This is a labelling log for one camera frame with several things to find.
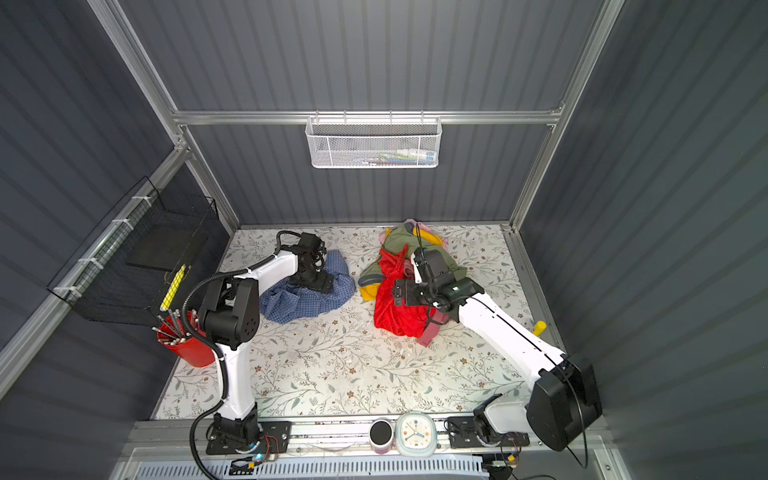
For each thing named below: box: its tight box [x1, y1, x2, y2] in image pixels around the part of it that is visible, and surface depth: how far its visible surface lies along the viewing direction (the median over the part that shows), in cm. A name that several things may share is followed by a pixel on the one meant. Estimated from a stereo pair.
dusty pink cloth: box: [418, 309, 449, 347], surface depth 88 cm
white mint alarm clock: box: [397, 411, 437, 457], surface depth 73 cm
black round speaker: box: [368, 418, 394, 455], surface depth 71 cm
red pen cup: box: [156, 311, 215, 368], surface depth 80 cm
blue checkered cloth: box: [260, 249, 356, 324], surface depth 98 cm
